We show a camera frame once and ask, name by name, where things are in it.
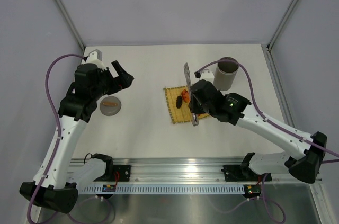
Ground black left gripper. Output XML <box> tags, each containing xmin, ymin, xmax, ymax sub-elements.
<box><xmin>91</xmin><ymin>61</ymin><xmax>133</xmax><ymax>100</ymax></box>

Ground orange fried fish toy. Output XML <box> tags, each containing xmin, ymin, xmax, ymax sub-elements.
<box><xmin>181</xmin><ymin>89</ymin><xmax>190</xmax><ymax>103</ymax></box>

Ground stainless steel tongs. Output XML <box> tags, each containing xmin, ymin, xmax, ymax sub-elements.
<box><xmin>183</xmin><ymin>62</ymin><xmax>199</xmax><ymax>127</ymax></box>

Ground black sea cucumber toy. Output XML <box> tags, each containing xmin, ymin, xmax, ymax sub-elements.
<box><xmin>175</xmin><ymin>96</ymin><xmax>183</xmax><ymax>109</ymax></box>

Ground grey metal lunch canister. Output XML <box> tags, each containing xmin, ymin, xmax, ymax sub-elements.
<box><xmin>213</xmin><ymin>57</ymin><xmax>239</xmax><ymax>91</ymax></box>

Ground bamboo woven tray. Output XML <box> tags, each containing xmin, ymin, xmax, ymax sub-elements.
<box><xmin>163</xmin><ymin>84</ymin><xmax>212</xmax><ymax>126</ymax></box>

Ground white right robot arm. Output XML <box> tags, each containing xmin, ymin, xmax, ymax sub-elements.
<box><xmin>189</xmin><ymin>80</ymin><xmax>327</xmax><ymax>184</ymax></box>

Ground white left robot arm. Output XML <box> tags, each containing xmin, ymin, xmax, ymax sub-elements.
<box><xmin>19</xmin><ymin>61</ymin><xmax>134</xmax><ymax>213</ymax></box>

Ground grey canister lid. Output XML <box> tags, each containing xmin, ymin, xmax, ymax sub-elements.
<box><xmin>100</xmin><ymin>96</ymin><xmax>122</xmax><ymax>116</ymax></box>

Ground right small circuit board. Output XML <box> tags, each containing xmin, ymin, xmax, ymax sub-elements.
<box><xmin>244</xmin><ymin>185</ymin><xmax>261</xmax><ymax>194</ymax></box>

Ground small circuit board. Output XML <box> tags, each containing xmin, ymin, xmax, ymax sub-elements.
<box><xmin>244</xmin><ymin>185</ymin><xmax>261</xmax><ymax>194</ymax></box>
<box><xmin>102</xmin><ymin>184</ymin><xmax>116</xmax><ymax>193</ymax></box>

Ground left small circuit board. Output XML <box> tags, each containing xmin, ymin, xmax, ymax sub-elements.
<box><xmin>102</xmin><ymin>184</ymin><xmax>116</xmax><ymax>193</ymax></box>

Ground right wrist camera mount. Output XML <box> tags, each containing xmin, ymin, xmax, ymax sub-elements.
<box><xmin>194</xmin><ymin>69</ymin><xmax>215</xmax><ymax>83</ymax></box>

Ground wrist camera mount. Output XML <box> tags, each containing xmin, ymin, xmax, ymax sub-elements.
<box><xmin>83</xmin><ymin>49</ymin><xmax>105</xmax><ymax>69</ymax></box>
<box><xmin>194</xmin><ymin>69</ymin><xmax>215</xmax><ymax>83</ymax></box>

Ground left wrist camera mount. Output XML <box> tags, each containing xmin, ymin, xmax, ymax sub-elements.
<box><xmin>83</xmin><ymin>49</ymin><xmax>105</xmax><ymax>69</ymax></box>

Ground aluminium front rail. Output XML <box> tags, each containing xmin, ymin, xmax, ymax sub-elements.
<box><xmin>35</xmin><ymin>157</ymin><xmax>323</xmax><ymax>184</ymax></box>

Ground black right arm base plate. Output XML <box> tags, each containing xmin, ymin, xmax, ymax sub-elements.
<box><xmin>221</xmin><ymin>164</ymin><xmax>266</xmax><ymax>182</ymax></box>

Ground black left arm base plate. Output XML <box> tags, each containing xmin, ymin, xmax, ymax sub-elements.
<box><xmin>94</xmin><ymin>165</ymin><xmax>131</xmax><ymax>182</ymax></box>

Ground white slotted cable duct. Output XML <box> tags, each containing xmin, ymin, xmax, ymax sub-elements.
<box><xmin>80</xmin><ymin>184</ymin><xmax>245</xmax><ymax>195</ymax></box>

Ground left aluminium frame post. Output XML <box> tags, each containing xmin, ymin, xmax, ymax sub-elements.
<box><xmin>53</xmin><ymin>0</ymin><xmax>86</xmax><ymax>51</ymax></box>

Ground aluminium frame post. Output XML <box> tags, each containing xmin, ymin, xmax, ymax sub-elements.
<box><xmin>266</xmin><ymin>0</ymin><xmax>301</xmax><ymax>52</ymax></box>
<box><xmin>53</xmin><ymin>0</ymin><xmax>86</xmax><ymax>51</ymax></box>

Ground right aluminium frame post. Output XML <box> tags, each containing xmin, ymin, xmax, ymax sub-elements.
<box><xmin>266</xmin><ymin>0</ymin><xmax>301</xmax><ymax>52</ymax></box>

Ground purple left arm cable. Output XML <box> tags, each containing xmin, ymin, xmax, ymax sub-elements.
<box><xmin>27</xmin><ymin>53</ymin><xmax>120</xmax><ymax>223</ymax></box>

